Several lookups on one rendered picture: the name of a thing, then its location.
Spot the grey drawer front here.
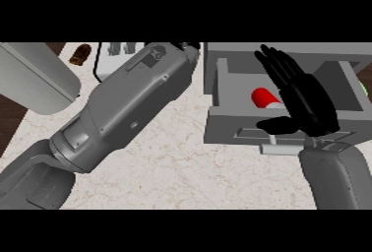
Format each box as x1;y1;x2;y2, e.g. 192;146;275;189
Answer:
202;108;372;146

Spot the pale drawer handle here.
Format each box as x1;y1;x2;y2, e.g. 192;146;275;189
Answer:
260;133;306;157

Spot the brown bottle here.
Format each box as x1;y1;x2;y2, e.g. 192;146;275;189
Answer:
66;43;93;67

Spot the grey cabinet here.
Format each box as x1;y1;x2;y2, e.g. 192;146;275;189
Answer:
202;41;372;99

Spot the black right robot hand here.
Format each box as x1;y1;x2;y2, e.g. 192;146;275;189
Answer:
252;43;341;138

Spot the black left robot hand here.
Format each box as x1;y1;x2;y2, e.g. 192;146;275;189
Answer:
176;41;202;52

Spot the grey open drawer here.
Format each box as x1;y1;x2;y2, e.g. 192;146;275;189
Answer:
208;57;366;114

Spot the pale grey rounded appliance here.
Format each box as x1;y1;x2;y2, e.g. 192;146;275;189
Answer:
0;41;83;116

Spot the white appliance with dark slots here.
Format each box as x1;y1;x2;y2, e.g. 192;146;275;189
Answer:
93;41;146;84

